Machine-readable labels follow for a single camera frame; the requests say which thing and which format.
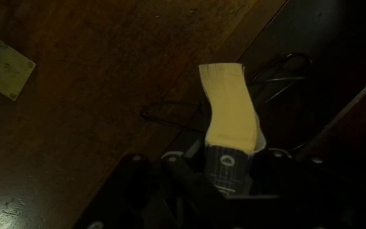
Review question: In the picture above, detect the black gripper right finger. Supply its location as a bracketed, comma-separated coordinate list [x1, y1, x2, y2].
[250, 147, 341, 201]

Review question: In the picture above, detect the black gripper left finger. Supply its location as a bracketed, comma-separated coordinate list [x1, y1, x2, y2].
[74, 151, 219, 229]

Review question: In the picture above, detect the blue book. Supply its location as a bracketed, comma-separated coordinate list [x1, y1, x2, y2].
[197, 62, 268, 198]

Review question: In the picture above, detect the dark wooden secretary desk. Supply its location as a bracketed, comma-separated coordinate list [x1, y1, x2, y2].
[0, 0, 366, 229]

